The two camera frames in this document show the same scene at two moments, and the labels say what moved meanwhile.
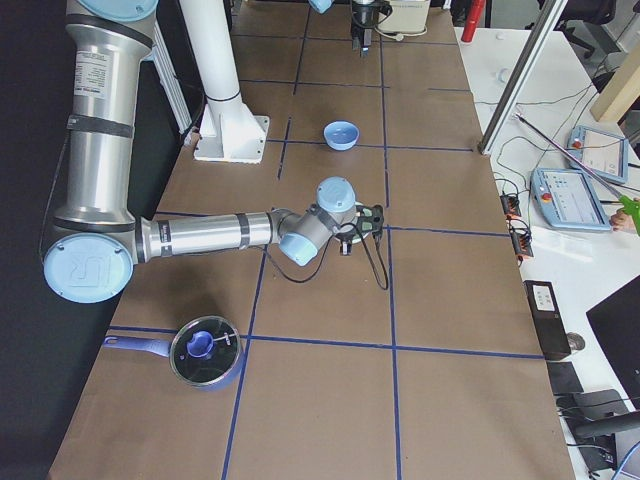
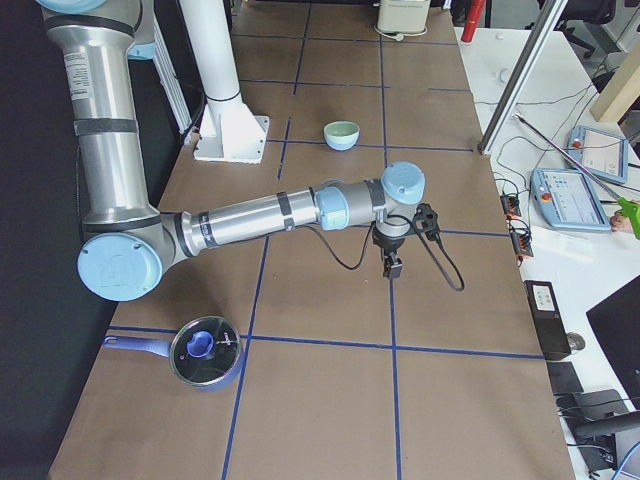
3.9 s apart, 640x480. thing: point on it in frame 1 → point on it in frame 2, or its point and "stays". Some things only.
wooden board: (622, 87) stays
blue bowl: (341, 135) stays
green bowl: (365, 225) → (341, 131)
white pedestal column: (231, 130) stays
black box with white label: (547, 318) stays
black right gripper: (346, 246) → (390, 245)
